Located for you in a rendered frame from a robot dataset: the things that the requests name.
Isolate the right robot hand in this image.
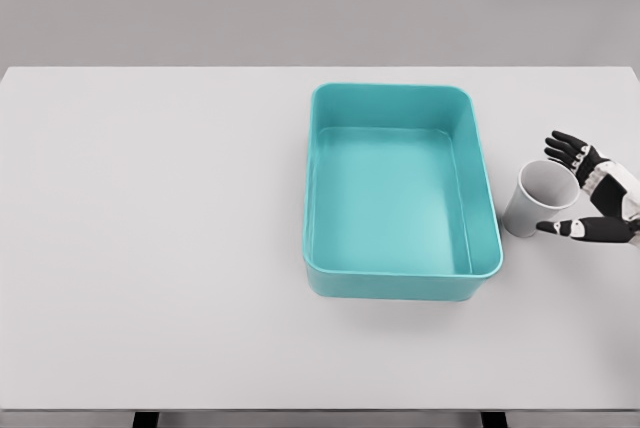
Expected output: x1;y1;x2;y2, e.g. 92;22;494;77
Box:
535;129;640;249

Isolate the white paper cup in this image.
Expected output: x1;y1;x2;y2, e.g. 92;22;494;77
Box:
501;159;581;239

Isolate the teal plastic basket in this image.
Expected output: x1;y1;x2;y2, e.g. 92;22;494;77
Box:
302;81;504;303

